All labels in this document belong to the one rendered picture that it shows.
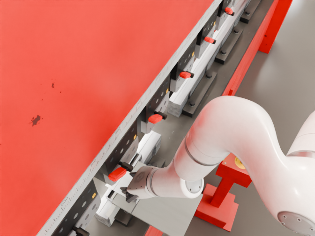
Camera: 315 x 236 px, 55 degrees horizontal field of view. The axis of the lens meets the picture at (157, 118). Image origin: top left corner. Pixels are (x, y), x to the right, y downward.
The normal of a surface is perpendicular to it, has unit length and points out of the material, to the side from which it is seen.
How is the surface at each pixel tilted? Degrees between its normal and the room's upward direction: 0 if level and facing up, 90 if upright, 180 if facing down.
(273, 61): 0
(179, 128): 0
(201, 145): 89
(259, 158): 73
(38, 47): 90
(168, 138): 0
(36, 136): 90
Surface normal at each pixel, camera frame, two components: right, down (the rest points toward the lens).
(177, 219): 0.04, -0.57
